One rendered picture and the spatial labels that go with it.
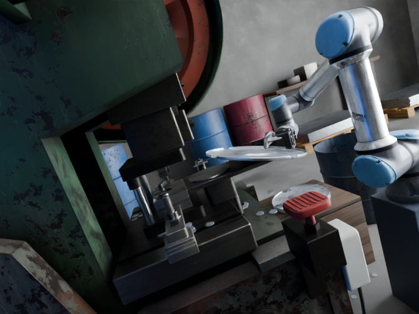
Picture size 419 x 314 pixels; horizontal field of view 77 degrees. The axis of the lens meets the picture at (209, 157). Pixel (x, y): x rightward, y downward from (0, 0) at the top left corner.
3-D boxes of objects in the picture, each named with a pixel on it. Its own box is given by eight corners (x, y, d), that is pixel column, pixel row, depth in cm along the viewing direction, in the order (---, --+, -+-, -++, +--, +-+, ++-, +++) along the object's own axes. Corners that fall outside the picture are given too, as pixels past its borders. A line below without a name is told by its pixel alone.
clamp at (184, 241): (189, 220, 68) (176, 184, 66) (199, 252, 51) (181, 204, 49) (167, 229, 67) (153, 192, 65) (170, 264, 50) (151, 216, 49)
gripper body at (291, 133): (287, 129, 92) (293, 123, 102) (264, 134, 96) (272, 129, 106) (293, 149, 93) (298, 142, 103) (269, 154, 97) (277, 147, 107)
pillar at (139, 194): (155, 220, 67) (134, 169, 65) (155, 223, 65) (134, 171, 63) (147, 223, 67) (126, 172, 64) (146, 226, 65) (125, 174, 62)
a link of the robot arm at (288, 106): (281, 95, 118) (289, 118, 119) (263, 102, 114) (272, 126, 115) (294, 90, 111) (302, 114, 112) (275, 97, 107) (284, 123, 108)
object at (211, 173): (266, 187, 87) (255, 149, 85) (286, 199, 74) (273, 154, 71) (196, 215, 84) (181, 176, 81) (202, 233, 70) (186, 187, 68)
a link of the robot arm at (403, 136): (436, 161, 88) (429, 123, 85) (416, 177, 82) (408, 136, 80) (396, 160, 99) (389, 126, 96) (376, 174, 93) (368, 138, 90)
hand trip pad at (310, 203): (322, 224, 50) (312, 188, 49) (343, 238, 44) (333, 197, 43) (289, 238, 49) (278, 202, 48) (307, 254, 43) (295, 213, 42)
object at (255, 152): (329, 153, 73) (329, 151, 73) (249, 165, 58) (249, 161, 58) (257, 146, 98) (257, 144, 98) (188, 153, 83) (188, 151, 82)
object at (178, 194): (186, 190, 83) (181, 177, 82) (192, 205, 68) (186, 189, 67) (159, 201, 82) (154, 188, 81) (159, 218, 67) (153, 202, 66)
